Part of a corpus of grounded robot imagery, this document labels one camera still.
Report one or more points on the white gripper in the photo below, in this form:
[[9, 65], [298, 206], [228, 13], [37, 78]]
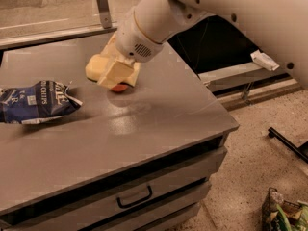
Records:
[[136, 41]]

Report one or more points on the yellow wavy sponge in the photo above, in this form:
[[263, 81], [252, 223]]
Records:
[[96, 66]]

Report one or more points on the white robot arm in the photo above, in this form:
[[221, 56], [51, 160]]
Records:
[[278, 27]]

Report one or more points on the blue chip bag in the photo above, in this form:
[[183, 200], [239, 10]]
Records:
[[44, 101]]

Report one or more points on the green snack bag in basket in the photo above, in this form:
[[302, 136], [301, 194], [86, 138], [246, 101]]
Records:
[[278, 214]]

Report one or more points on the red apple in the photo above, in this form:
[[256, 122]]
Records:
[[120, 88]]

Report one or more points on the metal railing with brackets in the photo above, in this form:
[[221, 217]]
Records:
[[29, 22]]

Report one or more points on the white box on ledge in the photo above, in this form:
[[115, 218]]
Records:
[[264, 61]]

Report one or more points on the black metal stand leg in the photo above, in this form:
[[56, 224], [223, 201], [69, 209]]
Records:
[[301, 152]]

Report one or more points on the grey drawer with black handle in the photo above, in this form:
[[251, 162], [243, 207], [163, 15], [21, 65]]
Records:
[[155, 201]]

